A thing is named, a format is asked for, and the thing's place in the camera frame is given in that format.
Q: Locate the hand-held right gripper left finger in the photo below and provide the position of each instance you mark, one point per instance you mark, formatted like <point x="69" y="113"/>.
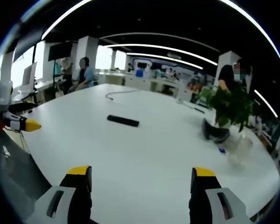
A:
<point x="78" y="184"/>

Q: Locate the white computer monitor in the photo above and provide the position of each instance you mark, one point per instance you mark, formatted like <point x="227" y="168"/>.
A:
<point x="29" y="77"/>

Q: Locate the grey office chair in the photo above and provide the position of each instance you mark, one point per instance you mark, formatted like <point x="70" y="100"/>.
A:
<point x="16" y="172"/>

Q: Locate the black headset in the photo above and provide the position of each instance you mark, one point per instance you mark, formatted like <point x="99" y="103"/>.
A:
<point x="214" y="134"/>

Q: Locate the black remote control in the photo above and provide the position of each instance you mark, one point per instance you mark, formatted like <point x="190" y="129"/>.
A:
<point x="123" y="121"/>

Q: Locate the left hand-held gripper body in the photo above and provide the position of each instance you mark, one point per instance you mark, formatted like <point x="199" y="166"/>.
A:
<point x="1" y="98"/>

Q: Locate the green potted plant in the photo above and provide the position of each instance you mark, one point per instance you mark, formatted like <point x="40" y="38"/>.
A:
<point x="232" y="107"/>

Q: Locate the black monitor screen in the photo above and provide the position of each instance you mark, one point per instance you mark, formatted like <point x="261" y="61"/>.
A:
<point x="58" y="51"/>

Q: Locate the small blue card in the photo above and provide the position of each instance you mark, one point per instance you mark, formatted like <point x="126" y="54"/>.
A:
<point x="222" y="150"/>

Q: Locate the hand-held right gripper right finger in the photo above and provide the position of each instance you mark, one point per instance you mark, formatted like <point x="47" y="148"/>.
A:
<point x="204" y="186"/>

